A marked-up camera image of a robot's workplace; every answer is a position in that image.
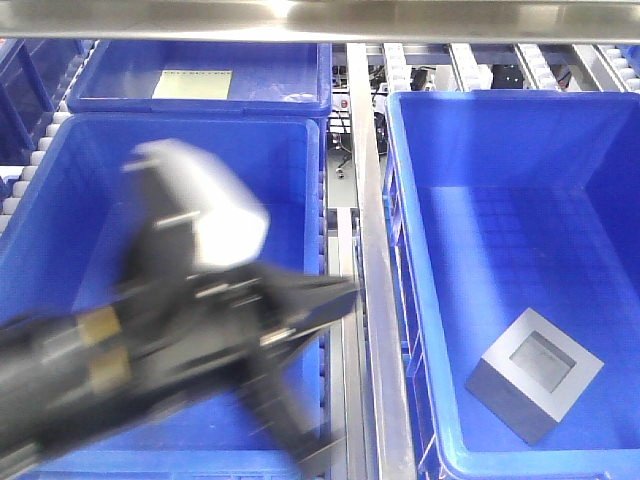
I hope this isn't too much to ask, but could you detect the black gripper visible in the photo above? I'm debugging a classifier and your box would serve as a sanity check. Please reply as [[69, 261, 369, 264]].
[[114, 201, 359, 479]]

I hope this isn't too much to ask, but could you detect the gray square base block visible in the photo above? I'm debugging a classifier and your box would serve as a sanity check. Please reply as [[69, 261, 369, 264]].
[[466, 308, 604, 445]]

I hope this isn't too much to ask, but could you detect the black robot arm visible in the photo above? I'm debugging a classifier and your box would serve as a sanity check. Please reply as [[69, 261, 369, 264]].
[[1, 212, 358, 479]]

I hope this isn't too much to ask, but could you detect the large blue bin left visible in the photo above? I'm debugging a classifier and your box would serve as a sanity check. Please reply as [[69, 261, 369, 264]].
[[0, 112, 331, 480]]

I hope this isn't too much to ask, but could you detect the large blue bin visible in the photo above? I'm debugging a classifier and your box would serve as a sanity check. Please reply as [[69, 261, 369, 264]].
[[0, 112, 331, 480], [384, 90, 639, 479]]

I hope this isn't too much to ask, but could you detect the large blue bin right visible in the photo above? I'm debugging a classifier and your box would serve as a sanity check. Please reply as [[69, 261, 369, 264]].
[[384, 90, 639, 479]]

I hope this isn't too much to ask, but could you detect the blue bin with paper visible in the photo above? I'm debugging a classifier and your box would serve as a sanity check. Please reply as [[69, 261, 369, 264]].
[[67, 40, 332, 118]]

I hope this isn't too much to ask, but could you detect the pale yellow paper sheet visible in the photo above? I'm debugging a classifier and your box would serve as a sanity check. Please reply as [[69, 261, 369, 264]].
[[152, 70, 233, 100]]

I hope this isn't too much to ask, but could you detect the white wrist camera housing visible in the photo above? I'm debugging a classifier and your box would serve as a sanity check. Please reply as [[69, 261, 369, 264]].
[[122, 138, 270, 272]]

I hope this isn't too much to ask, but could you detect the steel roller conveyor frame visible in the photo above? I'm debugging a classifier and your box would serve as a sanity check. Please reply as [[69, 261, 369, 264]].
[[1, 1, 639, 479]]

